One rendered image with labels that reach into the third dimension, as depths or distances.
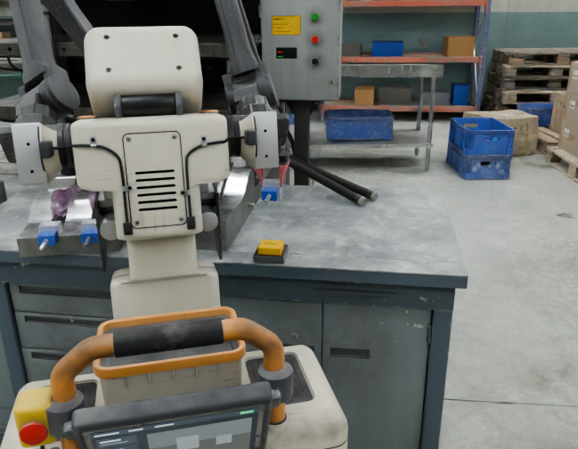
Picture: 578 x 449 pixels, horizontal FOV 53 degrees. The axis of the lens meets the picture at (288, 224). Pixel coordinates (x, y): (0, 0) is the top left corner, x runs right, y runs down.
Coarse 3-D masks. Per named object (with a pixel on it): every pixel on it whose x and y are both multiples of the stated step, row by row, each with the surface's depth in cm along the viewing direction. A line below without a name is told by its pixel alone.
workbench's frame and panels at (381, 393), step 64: (0, 256) 160; (64, 256) 157; (0, 320) 174; (64, 320) 173; (256, 320) 162; (320, 320) 159; (384, 320) 156; (448, 320) 152; (0, 384) 184; (384, 384) 163; (384, 448) 171
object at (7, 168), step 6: (0, 156) 264; (0, 162) 255; (6, 162) 255; (0, 168) 244; (6, 168) 244; (12, 168) 244; (264, 168) 244; (270, 168) 259; (0, 174) 239; (6, 174) 239; (12, 174) 238; (264, 174) 245
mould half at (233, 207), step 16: (240, 176) 180; (224, 192) 175; (240, 192) 175; (256, 192) 194; (224, 208) 163; (240, 208) 171; (224, 224) 154; (240, 224) 172; (208, 240) 156; (224, 240) 155
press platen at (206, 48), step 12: (60, 36) 277; (204, 36) 266; (216, 36) 265; (0, 48) 230; (12, 48) 229; (60, 48) 227; (72, 48) 226; (204, 48) 217; (216, 48) 212; (228, 60) 211
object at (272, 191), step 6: (264, 180) 163; (270, 180) 163; (276, 180) 163; (264, 186) 162; (270, 186) 162; (276, 186) 162; (264, 192) 159; (270, 192) 158; (276, 192) 158; (264, 198) 159; (270, 198) 157; (276, 198) 159
